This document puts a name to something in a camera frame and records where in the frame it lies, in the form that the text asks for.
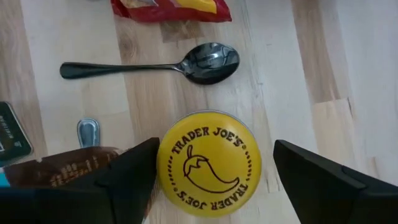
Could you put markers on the teal plastic spoon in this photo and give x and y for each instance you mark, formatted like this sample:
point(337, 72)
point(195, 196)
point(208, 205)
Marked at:
point(3, 180)

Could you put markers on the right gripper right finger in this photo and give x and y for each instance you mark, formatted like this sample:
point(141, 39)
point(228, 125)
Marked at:
point(326, 199)

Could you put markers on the yellow lid spice jar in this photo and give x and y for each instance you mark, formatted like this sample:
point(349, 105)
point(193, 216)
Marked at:
point(208, 161)
point(62, 168)

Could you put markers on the silver metal spoon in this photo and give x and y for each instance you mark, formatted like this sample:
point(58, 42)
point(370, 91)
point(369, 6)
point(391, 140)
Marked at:
point(88, 133)

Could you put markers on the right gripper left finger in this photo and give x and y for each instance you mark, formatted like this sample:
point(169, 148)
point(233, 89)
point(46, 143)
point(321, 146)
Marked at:
point(130, 186)

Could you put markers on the black lid small jar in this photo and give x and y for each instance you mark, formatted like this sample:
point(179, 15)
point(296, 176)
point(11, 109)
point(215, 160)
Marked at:
point(12, 133)

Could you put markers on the roast beef ramen packet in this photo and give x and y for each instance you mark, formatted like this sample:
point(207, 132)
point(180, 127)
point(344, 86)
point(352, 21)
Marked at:
point(161, 12)

